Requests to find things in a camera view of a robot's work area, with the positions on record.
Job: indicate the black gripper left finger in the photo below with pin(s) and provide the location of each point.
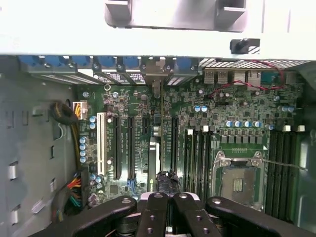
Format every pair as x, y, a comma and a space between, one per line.
153, 217

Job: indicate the CPU socket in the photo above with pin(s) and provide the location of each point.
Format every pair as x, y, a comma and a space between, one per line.
237, 182

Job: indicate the black open PC case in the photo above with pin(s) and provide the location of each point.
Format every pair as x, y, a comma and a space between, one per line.
123, 47

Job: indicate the grey parts rack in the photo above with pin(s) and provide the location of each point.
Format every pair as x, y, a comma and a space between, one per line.
172, 17

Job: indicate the green motherboard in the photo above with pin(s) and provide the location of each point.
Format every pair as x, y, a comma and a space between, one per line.
222, 108

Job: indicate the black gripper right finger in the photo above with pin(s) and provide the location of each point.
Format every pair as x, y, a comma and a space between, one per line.
197, 217

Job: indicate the white expansion slot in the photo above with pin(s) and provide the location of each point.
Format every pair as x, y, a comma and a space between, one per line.
100, 148

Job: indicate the black expansion slot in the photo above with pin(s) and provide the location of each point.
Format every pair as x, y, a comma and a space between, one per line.
131, 148
117, 148
174, 145

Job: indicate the thin metal locking lever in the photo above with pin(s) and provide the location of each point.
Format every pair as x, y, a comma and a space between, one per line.
284, 165

